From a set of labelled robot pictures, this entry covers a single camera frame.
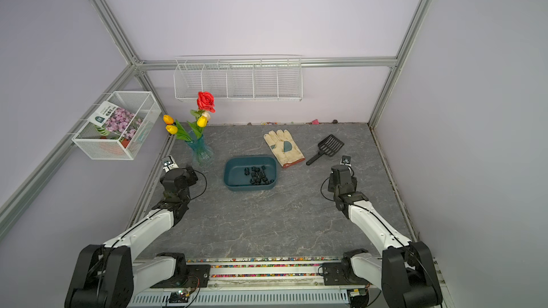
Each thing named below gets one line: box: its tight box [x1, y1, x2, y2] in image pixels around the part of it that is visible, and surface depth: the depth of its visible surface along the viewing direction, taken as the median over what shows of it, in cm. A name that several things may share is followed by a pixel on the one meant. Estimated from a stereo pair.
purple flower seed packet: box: [87, 101, 144, 141], surface depth 75 cm
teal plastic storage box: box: [224, 155, 277, 191], surface depth 101 cm
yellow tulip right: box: [196, 115, 208, 128], surface depth 84 cm
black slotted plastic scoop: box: [305, 134, 345, 166], surface depth 113 cm
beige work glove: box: [263, 129, 306, 168], surface depth 111 cm
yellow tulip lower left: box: [165, 124, 178, 135], surface depth 80 cm
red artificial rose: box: [196, 91, 217, 114], surface depth 78 cm
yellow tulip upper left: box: [162, 114, 175, 125], surface depth 82 cm
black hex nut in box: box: [244, 165, 275, 185], surface depth 101 cm
